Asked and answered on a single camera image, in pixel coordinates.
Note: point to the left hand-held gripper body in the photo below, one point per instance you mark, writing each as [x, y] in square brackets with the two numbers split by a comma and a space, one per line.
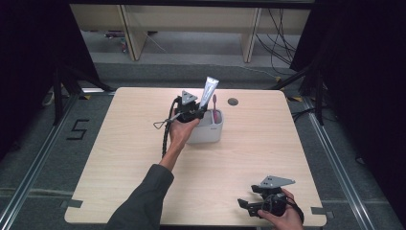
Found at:
[188, 99]

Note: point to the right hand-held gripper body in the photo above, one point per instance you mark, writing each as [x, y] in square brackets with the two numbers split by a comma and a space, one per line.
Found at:
[276, 182]

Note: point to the pink toothbrush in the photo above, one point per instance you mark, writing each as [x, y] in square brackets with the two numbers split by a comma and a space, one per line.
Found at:
[214, 105]

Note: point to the grey plastic holder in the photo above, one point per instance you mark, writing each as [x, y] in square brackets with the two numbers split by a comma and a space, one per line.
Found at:
[207, 132]

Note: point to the white toothpaste tube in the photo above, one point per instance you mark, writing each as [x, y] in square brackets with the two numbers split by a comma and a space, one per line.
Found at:
[209, 91]

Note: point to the person's left hand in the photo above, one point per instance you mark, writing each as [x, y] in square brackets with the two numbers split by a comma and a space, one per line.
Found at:
[180, 132]

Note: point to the person's right hand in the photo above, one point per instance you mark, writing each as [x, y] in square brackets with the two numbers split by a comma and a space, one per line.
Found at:
[287, 220]

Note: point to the grey tape piece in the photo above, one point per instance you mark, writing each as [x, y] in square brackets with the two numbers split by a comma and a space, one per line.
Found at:
[72, 203]
[319, 211]

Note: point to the light wooden desk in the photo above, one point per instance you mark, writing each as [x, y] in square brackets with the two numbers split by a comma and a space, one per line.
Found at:
[191, 17]

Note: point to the black metal stand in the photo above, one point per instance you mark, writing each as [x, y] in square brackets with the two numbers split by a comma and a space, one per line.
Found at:
[58, 96]
[319, 96]

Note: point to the black curtain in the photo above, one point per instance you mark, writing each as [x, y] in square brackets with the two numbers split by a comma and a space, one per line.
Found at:
[367, 80]
[28, 64]

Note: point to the aluminium floor rail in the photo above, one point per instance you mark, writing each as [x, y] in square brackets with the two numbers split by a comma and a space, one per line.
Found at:
[35, 166]
[338, 166]

